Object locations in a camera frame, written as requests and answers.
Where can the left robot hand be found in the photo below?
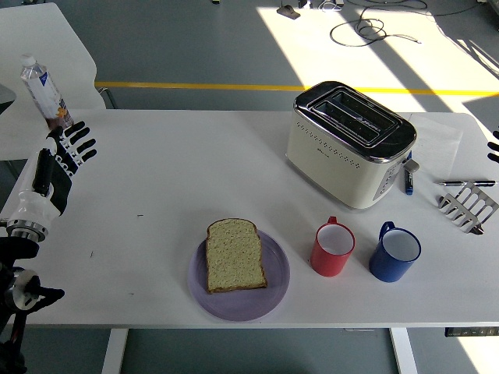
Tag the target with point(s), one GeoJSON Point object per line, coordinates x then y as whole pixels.
{"type": "Point", "coordinates": [39, 198]}

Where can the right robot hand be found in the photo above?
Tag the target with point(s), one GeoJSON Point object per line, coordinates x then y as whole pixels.
{"type": "Point", "coordinates": [495, 148]}

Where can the bread slice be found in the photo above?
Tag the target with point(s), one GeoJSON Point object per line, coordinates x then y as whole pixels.
{"type": "Point", "coordinates": [234, 257]}

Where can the purple plate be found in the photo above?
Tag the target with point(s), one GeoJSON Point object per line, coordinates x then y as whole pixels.
{"type": "Point", "coordinates": [241, 304]}

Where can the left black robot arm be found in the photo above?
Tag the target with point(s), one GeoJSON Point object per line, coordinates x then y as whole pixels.
{"type": "Point", "coordinates": [19, 288]}

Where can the black silver pen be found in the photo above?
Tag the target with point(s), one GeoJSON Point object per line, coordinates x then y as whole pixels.
{"type": "Point", "coordinates": [468, 182]}

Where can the metal toast rack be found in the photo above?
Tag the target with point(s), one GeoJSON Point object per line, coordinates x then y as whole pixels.
{"type": "Point", "coordinates": [468, 210]}

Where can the blue marker pen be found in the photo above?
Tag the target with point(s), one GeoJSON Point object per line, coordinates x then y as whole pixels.
{"type": "Point", "coordinates": [408, 181]}

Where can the clear plastic drink bottle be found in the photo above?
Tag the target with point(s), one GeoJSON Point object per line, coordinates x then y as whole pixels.
{"type": "Point", "coordinates": [44, 93]}

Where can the metal chair leg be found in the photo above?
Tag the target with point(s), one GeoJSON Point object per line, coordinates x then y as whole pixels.
{"type": "Point", "coordinates": [111, 99]}

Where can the white side table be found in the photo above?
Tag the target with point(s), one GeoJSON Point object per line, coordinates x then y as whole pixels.
{"type": "Point", "coordinates": [47, 39]}

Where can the blue enamel mug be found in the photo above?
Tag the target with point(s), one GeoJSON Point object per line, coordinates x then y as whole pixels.
{"type": "Point", "coordinates": [386, 267]}

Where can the cream chrome toaster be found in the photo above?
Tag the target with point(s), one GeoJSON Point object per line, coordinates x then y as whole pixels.
{"type": "Point", "coordinates": [331, 171]}

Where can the white table leg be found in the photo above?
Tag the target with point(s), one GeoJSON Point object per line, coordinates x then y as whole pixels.
{"type": "Point", "coordinates": [403, 350]}
{"type": "Point", "coordinates": [115, 350]}

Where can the black table control panel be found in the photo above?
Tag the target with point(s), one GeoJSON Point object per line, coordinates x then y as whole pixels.
{"type": "Point", "coordinates": [471, 332]}

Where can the red enamel mug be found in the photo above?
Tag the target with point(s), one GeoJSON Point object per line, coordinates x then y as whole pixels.
{"type": "Point", "coordinates": [327, 263]}

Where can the black floor device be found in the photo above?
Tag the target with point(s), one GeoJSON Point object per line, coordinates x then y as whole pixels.
{"type": "Point", "coordinates": [288, 11]}

